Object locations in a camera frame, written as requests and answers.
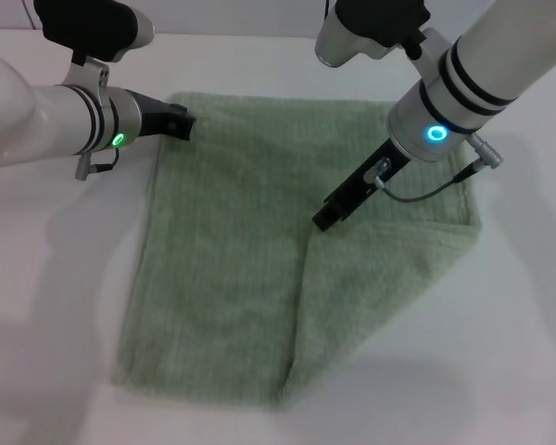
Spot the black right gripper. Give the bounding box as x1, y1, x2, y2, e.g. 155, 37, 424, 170
311, 137, 414, 233

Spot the green terry towel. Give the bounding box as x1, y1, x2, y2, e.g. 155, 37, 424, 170
110, 91, 484, 413

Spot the left camera mount bracket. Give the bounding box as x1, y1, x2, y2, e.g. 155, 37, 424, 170
62, 55, 111, 101

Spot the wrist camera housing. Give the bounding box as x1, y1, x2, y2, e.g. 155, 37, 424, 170
314, 0, 432, 70
32, 0, 157, 64

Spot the right wrist camera housing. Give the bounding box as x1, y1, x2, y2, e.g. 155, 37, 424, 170
314, 0, 432, 70

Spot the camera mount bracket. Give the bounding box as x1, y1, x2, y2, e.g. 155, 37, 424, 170
62, 55, 111, 101
405, 27, 455, 64

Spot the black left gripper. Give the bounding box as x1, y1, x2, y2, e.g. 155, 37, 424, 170
132, 88, 197, 142

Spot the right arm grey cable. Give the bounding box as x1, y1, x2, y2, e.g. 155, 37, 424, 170
363, 133, 505, 203

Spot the right camera mount bracket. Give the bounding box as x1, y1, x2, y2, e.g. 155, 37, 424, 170
405, 27, 455, 64

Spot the left wrist camera housing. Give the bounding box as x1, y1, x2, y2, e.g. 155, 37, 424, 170
32, 0, 157, 64

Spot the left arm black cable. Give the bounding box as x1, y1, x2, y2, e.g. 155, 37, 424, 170
75, 148, 123, 182

